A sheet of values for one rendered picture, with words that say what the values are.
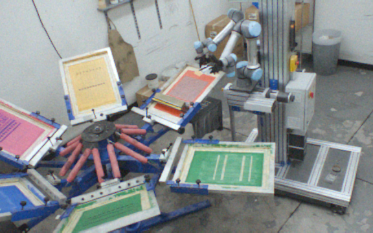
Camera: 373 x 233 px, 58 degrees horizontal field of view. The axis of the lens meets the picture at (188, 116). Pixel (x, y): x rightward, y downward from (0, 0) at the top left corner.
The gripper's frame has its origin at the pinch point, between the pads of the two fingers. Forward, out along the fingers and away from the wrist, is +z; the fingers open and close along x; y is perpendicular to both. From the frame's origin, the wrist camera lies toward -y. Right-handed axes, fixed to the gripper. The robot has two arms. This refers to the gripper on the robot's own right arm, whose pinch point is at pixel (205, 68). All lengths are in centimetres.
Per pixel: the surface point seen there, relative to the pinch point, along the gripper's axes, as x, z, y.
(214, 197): -87, 107, 40
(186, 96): -41.8, 1.3, 6.1
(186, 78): -19.6, 0.8, -12.6
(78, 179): -173, -26, 7
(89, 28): -6, -28, -200
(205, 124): -44, 36, 21
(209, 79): -11.8, 0.7, 14.8
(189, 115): -63, -2, 30
